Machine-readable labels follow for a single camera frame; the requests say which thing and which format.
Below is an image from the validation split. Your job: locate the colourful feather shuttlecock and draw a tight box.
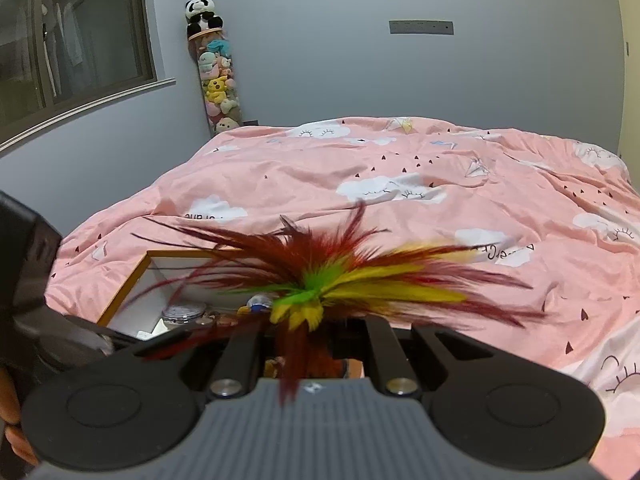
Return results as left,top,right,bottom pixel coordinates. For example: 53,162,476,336
117,200,549,407

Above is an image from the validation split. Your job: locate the grey wall socket panel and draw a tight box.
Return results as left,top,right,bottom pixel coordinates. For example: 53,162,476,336
388,20,455,36

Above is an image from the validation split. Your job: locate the panda plush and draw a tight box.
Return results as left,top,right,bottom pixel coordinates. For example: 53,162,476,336
184,0,225,39

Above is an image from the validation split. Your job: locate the small blue yellow toy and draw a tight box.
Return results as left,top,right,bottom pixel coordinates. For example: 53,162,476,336
236,294,275,317

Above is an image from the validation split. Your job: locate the person's left hand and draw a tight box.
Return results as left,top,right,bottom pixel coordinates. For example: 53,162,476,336
0,366,39,466

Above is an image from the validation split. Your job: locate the window with grey frame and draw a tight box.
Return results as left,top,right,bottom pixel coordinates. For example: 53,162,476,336
0,0,177,154

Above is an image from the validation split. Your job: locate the silver round tin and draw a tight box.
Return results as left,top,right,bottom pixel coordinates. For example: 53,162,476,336
161,302,207,324

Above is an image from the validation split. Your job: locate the yellow cardboard box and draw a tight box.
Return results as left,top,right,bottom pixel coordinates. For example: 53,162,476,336
96,248,281,342

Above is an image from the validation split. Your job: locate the pink printed blanket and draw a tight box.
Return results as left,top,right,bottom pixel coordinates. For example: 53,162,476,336
45,116,640,480

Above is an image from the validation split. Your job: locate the clear tube of plush toys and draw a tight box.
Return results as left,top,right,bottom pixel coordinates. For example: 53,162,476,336
188,27,246,134

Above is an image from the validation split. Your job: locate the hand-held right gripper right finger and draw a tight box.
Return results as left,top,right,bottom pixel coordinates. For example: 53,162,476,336
364,315,521,395

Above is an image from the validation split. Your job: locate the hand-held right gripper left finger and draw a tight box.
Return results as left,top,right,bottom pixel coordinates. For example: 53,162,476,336
119,317,266,399

